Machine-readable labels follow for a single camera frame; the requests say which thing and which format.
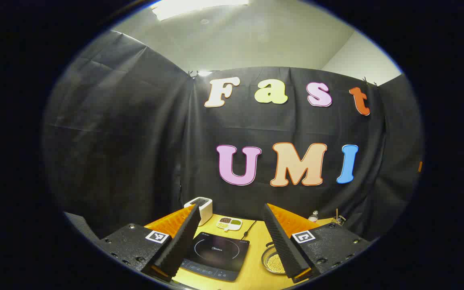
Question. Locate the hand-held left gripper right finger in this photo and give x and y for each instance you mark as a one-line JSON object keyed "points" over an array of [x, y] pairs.
{"points": [[284, 249]]}

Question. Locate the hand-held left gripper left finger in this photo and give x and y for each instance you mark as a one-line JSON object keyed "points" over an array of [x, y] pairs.
{"points": [[181, 241]]}

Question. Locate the black induction cooktop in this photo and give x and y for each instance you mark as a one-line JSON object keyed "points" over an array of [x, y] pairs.
{"points": [[220, 251]]}

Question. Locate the pile of yellow soybeans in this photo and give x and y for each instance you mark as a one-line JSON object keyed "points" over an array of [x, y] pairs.
{"points": [[274, 265]]}

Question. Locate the white toaster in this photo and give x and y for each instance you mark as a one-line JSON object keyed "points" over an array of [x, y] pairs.
{"points": [[206, 209]]}

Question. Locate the small clear bottle white label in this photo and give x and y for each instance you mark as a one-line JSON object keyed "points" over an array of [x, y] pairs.
{"points": [[313, 217]]}

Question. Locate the white divided dish of beans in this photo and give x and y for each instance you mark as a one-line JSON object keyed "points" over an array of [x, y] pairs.
{"points": [[230, 223]]}

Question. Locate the black backdrop cloth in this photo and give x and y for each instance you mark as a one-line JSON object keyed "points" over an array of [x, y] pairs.
{"points": [[135, 141]]}

